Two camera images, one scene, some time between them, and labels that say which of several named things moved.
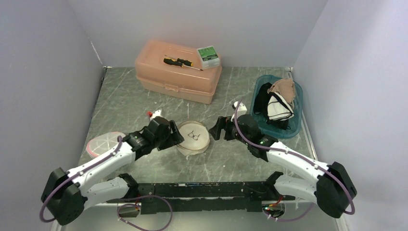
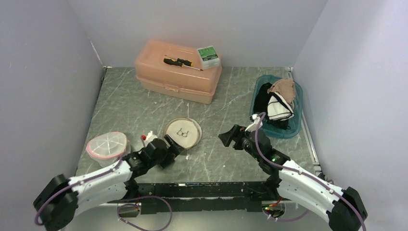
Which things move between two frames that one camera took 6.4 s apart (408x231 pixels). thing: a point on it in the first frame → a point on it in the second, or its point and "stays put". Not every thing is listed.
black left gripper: x=175 y=137 → x=172 y=151
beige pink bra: x=286 y=87 stays put
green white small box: x=208 y=57 stays put
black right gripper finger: x=215 y=131 → x=228 y=137
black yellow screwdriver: x=181 y=62 stays put
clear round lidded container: x=99 y=142 stays put
